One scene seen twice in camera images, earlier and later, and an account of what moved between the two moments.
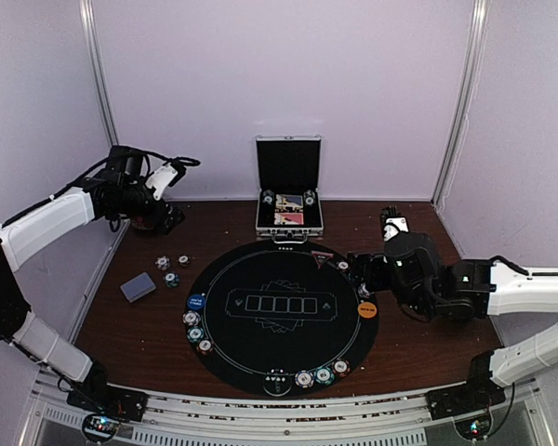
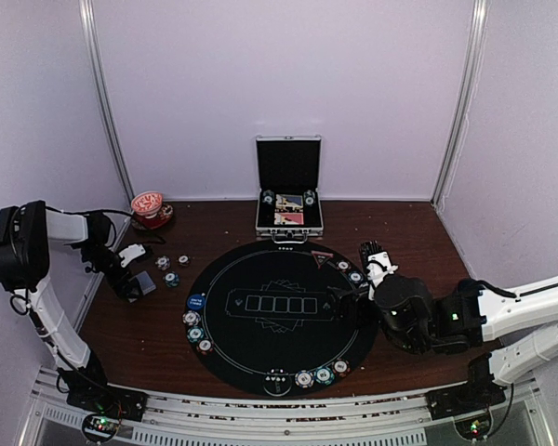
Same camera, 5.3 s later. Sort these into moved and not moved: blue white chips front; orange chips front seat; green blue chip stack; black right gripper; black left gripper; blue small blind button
Moved: black right gripper; black left gripper
Not moved: blue white chips front; green blue chip stack; orange chips front seat; blue small blind button
